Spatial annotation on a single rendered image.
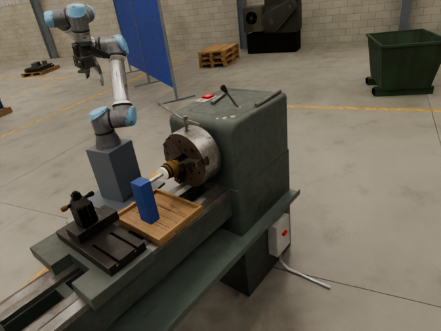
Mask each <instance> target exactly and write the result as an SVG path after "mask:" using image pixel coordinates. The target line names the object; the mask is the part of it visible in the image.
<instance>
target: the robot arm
mask: <svg viewBox="0 0 441 331"><path fill-rule="evenodd" d="M94 18H95V11H94V9H93V8H92V7H91V6H89V5H83V4H79V3H76V4H70V5H68V6H67V8H65V9H56V10H51V11H45V12H44V20H45V23H46V25H48V27H50V28H58V29H59V30H61V31H62V32H64V33H65V34H66V35H67V36H68V37H69V38H70V39H72V40H73V41H74V42H75V43H72V49H73V54H74V55H73V61H74V64H75V66H77V67H78V68H80V70H78V71H77V72H78V73H79V74H85V75H86V78H87V79H88V77H89V76H90V78H91V79H98V80H100V83H101V85H102V86H103V85H104V80H103V76H102V70H101V68H100V65H99V63H98V61H97V59H96V57H97V58H105V59H106V60H107V61H108V62H109V63H110V73H111V79H112V88H113V93H114V103H113V104H112V109H109V108H108V107H107V106H103V107H100V108H97V109H94V110H93V111H91V112H90V113H89V117H90V121H91V123H92V126H93V129H94V133H95V136H96V143H95V145H96V149H98V150H108V149H111V148H115V147H117V146H119V145H120V144H121V139H120V138H119V136H118V135H117V133H116V132H115V129H114V128H120V127H129V126H133V125H135V123H136V122H137V110H136V108H135V106H133V104H132V103H131V102H130V101H129V94H128V88H127V79H126V73H125V64H124V61H125V60H126V55H128V54H129V50H128V46H127V43H126V41H125V39H124V37H123V36H122V35H109V36H104V37H91V33H90V29H89V22H92V21H93V19H94ZM74 59H75V60H74ZM90 69H91V71H92V74H91V75H90Z"/></svg>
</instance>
